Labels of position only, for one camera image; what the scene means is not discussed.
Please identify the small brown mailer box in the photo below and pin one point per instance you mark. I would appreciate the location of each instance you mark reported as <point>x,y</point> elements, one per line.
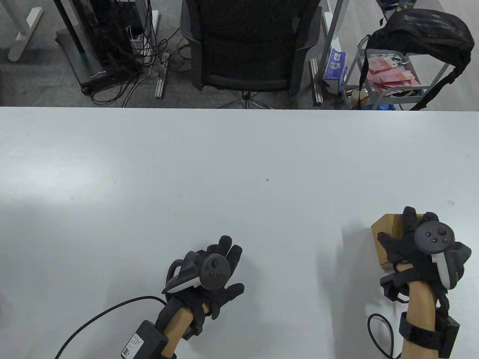
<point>389,224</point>

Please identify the dark grey left hand controller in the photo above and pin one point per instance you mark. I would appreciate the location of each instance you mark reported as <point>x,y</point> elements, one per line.
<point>215,271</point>

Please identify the blue plastic bag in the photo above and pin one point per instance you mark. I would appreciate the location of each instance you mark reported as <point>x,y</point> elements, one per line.
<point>385,107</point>

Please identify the black computer tower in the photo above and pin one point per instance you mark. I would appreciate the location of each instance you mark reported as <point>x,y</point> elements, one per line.
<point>112,22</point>

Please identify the black backpack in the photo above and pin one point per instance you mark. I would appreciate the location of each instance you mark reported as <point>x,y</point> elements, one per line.
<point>423,30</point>

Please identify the person's right forearm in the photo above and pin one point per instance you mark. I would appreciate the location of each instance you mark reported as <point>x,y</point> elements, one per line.
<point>421,308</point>

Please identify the blue and white box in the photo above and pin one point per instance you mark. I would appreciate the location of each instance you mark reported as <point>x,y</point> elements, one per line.
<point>333,67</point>

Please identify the person's left hand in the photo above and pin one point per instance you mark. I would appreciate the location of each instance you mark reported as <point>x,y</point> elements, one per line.
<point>224,297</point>

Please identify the dark grey right hand controller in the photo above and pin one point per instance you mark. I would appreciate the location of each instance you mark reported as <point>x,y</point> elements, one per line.
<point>434,237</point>

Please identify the white desk leg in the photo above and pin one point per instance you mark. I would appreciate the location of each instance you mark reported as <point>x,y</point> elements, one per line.
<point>24,33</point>

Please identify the stack of pink packets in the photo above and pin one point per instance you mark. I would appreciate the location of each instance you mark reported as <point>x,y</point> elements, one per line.
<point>389,76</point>

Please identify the person's right hand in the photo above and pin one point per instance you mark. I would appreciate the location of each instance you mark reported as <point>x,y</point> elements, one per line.
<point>402,250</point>

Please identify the aluminium rail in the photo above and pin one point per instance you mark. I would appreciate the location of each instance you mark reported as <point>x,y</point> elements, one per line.
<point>317,86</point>
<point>160,84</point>

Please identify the person's left forearm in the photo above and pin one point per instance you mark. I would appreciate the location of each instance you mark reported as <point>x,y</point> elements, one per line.
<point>180,326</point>

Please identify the grey monitor stand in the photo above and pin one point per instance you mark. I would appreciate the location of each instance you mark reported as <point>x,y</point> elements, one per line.
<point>80,63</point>

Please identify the black mesh office chair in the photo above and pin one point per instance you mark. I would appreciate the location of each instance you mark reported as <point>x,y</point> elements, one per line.
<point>247,48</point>

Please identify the dark grey hand controller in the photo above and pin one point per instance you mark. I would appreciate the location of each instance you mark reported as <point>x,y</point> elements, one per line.
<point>434,237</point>
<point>215,271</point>

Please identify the grey desk leg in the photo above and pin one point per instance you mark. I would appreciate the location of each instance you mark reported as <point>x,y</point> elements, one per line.
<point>331,26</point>

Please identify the tan bag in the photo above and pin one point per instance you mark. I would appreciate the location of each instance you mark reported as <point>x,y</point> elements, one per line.
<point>355,98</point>

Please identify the grey metal cart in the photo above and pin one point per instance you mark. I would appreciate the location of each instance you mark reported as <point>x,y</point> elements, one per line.
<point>398,89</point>

